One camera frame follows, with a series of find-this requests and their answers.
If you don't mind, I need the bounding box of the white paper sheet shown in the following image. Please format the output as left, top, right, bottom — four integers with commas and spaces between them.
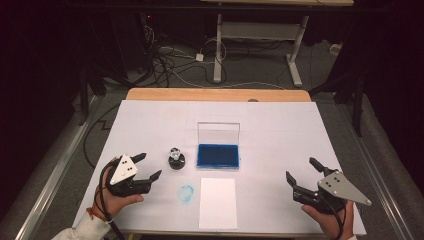
198, 177, 239, 231

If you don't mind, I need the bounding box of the metal floor rail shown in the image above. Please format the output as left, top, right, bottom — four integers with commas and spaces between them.
334, 101, 416, 240
14, 94, 105, 240

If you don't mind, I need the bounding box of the red bracelet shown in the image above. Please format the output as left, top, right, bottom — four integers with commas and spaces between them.
85, 207, 108, 224

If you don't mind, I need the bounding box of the white floor cable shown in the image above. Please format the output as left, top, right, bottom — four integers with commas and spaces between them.
166, 66, 288, 91

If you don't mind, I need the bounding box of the white power strip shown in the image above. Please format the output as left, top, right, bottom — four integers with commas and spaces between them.
329, 42, 344, 57

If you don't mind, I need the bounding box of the tangle of black floor cables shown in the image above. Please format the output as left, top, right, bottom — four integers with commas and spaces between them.
141, 24, 231, 88

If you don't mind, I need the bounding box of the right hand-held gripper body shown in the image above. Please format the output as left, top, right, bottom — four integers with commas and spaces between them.
292, 169, 373, 215

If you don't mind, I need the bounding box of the person's left hand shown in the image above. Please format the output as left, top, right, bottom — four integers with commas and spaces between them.
89, 156, 145, 222

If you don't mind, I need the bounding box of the thin black floor cable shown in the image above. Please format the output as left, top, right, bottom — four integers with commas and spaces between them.
82, 102, 122, 169

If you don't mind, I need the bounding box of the white-framed desk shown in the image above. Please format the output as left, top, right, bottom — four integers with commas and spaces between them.
199, 0, 355, 88

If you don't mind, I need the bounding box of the black stand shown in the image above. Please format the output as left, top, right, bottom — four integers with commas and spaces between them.
309, 71, 366, 138

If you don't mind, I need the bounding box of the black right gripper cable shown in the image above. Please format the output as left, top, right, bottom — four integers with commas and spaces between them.
319, 194, 346, 240

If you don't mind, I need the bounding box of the large white table cover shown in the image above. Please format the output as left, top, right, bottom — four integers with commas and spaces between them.
72, 99, 368, 236

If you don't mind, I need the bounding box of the person's right hand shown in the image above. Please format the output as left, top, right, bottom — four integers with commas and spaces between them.
301, 199, 355, 240

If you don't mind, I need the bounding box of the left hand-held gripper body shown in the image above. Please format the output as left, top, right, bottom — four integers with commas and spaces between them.
105, 154, 153, 198

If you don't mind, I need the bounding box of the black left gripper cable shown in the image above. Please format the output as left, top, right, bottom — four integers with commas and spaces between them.
94, 159, 126, 240

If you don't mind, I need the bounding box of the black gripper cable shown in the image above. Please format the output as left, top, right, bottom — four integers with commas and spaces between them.
319, 194, 346, 240
94, 159, 126, 240

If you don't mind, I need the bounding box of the crystal-handled black stamp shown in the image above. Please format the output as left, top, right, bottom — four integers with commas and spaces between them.
168, 147, 186, 171

